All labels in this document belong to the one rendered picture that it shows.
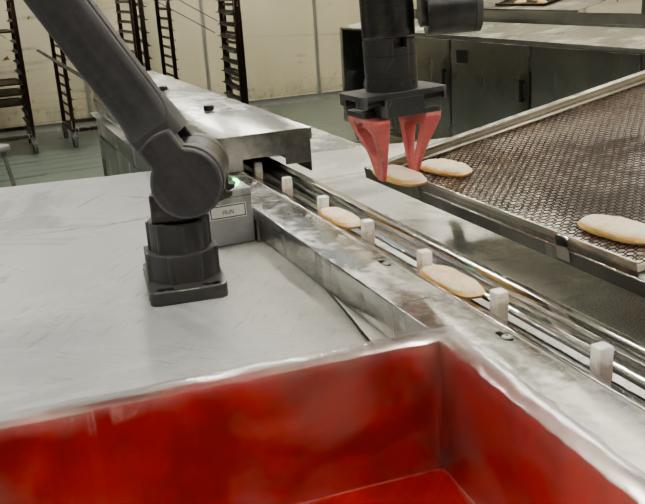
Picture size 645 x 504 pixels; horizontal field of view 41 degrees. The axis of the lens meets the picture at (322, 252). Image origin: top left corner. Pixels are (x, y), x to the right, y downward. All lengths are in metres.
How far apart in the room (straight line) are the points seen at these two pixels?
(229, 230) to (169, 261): 0.20
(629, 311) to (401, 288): 0.23
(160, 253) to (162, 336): 0.13
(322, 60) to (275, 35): 0.54
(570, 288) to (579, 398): 0.33
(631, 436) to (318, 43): 8.00
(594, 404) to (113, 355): 0.45
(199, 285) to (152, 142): 0.17
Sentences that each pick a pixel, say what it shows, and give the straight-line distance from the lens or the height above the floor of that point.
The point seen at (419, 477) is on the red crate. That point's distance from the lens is 0.61.
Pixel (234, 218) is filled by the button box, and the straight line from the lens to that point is 1.13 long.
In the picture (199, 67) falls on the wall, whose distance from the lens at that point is 8.13.
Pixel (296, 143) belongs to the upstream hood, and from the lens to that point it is 1.41.
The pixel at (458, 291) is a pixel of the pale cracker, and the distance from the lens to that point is 0.84.
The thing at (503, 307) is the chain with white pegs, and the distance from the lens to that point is 0.80.
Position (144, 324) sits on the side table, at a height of 0.82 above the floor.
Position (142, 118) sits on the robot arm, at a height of 1.02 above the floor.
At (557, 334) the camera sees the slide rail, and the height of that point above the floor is 0.85.
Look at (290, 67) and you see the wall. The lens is 8.40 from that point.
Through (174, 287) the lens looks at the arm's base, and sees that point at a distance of 0.96.
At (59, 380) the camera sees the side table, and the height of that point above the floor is 0.82.
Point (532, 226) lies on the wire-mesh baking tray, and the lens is 0.90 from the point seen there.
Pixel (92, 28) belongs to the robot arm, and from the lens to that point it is 0.94.
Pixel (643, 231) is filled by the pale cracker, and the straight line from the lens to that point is 0.86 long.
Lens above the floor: 1.15
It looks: 18 degrees down
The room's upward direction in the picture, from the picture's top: 4 degrees counter-clockwise
